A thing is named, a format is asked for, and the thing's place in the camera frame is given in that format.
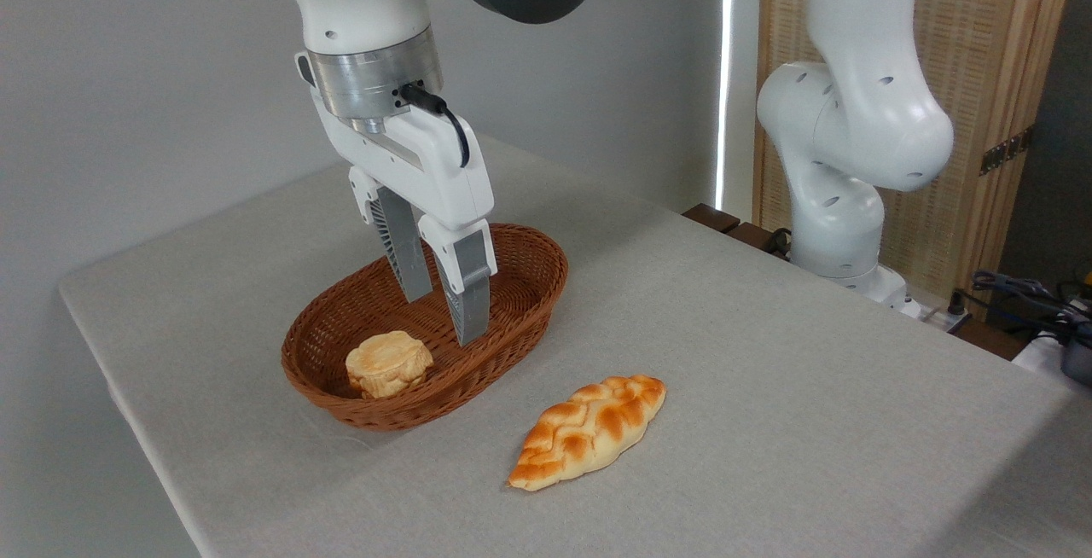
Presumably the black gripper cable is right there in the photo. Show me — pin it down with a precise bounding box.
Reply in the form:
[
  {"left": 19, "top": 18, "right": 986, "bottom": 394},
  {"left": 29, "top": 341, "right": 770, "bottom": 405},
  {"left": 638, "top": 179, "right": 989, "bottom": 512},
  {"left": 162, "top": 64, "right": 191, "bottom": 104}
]
[{"left": 401, "top": 82, "right": 472, "bottom": 168}]

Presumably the brown woven wicker basket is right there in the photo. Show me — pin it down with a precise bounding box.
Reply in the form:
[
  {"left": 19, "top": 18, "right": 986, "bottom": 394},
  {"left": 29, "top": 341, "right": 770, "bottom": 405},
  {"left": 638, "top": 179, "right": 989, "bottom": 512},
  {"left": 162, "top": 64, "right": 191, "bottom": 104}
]
[{"left": 282, "top": 223, "right": 569, "bottom": 432}]

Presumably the white power strip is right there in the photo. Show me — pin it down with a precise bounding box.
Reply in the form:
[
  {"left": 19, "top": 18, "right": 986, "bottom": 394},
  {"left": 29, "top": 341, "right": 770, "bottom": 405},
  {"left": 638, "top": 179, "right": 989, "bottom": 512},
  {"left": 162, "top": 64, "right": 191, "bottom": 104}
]
[{"left": 903, "top": 298, "right": 973, "bottom": 334}]

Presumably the braided golden bread loaf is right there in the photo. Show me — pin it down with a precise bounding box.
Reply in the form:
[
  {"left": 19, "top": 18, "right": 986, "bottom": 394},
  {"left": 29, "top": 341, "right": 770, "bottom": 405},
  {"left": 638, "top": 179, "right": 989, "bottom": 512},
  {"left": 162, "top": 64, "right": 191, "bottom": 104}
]
[{"left": 508, "top": 375, "right": 667, "bottom": 491}]

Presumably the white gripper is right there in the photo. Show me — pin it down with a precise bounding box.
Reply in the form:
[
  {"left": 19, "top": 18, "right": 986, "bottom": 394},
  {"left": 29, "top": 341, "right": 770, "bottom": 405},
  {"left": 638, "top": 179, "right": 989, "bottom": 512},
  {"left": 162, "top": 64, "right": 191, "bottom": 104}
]
[{"left": 309, "top": 89, "right": 498, "bottom": 347}]

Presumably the dark grey device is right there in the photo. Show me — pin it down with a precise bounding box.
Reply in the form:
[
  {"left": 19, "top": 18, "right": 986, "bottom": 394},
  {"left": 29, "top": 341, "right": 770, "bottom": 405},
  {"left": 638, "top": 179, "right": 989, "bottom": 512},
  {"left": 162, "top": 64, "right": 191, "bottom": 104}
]
[{"left": 1061, "top": 323, "right": 1092, "bottom": 387}]

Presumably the dark brown wooden block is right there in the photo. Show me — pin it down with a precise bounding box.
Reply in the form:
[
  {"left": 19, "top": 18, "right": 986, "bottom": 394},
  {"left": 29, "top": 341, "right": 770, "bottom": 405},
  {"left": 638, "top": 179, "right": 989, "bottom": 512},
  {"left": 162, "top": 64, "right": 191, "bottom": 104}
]
[
  {"left": 682, "top": 204, "right": 741, "bottom": 235},
  {"left": 725, "top": 222, "right": 791, "bottom": 257}
]

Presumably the bundle of dark cables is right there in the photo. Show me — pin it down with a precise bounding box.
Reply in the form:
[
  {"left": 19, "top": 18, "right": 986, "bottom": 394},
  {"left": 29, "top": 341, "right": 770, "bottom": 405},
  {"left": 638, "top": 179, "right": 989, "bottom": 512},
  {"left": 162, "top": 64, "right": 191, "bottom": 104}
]
[{"left": 954, "top": 270, "right": 1092, "bottom": 346}]

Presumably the grey tablecloth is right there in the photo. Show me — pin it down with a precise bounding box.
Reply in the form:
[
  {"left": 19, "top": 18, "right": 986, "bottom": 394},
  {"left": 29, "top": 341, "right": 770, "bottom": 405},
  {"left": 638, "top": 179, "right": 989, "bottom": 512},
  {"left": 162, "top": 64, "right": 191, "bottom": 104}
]
[{"left": 58, "top": 136, "right": 1092, "bottom": 558}]

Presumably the black screen hinge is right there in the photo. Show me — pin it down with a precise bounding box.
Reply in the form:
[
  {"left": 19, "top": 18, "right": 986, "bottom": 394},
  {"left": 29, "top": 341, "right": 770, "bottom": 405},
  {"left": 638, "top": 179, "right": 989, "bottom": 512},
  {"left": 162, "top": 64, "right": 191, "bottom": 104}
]
[{"left": 979, "top": 126, "right": 1035, "bottom": 177}]

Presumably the round pale bread roll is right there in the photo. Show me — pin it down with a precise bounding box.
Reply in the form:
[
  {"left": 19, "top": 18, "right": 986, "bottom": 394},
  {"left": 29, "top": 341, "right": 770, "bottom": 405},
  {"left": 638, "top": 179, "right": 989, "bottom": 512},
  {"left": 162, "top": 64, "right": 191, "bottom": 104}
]
[{"left": 345, "top": 330, "right": 434, "bottom": 399}]

